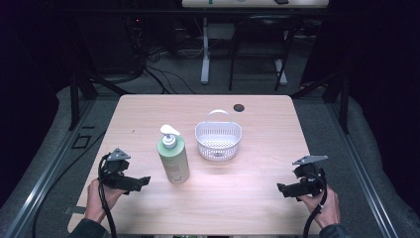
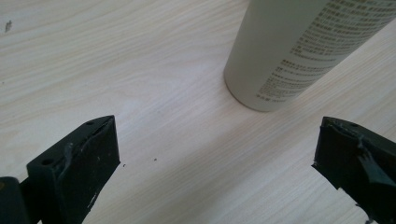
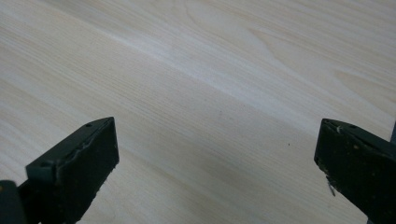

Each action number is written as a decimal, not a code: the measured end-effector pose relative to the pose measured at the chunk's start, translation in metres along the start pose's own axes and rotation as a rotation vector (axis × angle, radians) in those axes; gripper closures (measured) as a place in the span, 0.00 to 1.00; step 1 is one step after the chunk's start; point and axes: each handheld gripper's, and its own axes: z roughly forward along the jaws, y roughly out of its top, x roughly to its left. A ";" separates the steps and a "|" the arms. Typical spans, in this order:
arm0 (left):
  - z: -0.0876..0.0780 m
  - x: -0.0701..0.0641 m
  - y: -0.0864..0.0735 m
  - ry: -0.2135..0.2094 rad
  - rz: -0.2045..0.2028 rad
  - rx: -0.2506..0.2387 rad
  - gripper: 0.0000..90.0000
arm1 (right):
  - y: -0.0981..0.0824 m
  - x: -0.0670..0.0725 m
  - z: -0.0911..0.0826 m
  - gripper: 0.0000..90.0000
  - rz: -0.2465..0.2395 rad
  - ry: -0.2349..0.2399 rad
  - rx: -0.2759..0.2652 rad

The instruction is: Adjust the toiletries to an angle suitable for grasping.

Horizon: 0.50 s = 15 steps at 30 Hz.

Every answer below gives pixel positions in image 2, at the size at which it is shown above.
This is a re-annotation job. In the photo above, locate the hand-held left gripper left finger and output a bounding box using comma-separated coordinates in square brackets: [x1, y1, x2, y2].
[20, 115, 121, 224]

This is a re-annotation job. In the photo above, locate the pale green pump bottle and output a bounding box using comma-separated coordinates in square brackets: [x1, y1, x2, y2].
[223, 0, 396, 113]

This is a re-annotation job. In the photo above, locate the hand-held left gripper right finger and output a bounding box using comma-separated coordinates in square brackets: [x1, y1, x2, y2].
[312, 116, 396, 224]

